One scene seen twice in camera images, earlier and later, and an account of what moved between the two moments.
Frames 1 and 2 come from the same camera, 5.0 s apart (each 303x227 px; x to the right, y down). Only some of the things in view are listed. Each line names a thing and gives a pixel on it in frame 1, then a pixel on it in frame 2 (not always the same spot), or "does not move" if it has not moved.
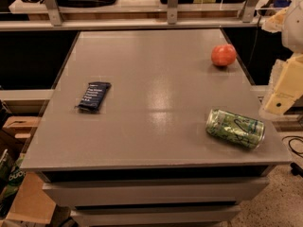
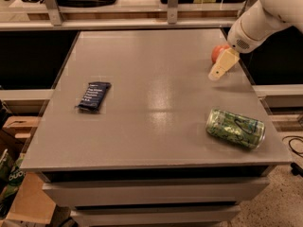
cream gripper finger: (286, 86) → (250, 27)
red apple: (223, 55) does not move
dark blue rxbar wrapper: (95, 96) does not move
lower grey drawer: (196, 215) does not move
